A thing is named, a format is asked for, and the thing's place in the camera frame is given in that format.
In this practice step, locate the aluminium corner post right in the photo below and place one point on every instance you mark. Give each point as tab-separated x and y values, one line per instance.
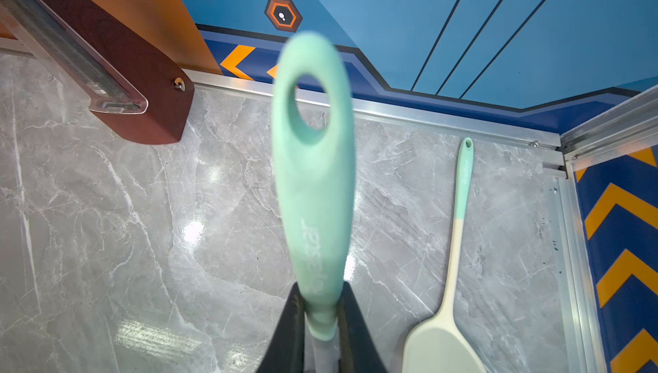
621	130

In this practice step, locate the red wooden metronome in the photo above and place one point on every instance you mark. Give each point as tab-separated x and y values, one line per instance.
132	87

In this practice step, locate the grey turner mint handle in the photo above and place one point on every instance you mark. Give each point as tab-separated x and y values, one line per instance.
315	174

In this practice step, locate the cream spatula mint handle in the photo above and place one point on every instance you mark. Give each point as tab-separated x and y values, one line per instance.
437	344

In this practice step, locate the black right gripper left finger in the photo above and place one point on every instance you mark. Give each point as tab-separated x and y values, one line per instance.
285	353

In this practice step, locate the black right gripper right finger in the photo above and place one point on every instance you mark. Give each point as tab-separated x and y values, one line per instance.
357	350

